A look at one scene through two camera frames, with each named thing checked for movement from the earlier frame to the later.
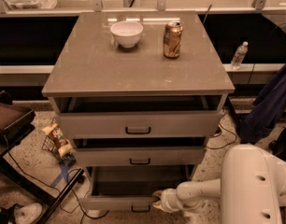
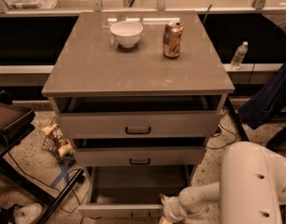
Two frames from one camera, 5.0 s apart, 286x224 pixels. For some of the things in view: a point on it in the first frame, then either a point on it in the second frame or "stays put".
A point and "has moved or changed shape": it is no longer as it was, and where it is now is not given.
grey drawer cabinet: (140, 92) stays put
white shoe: (27, 214) stays put
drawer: (106, 157) stays put
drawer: (131, 188) has moved or changed shape
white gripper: (168, 199) -> (171, 206)
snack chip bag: (64, 145) stays put
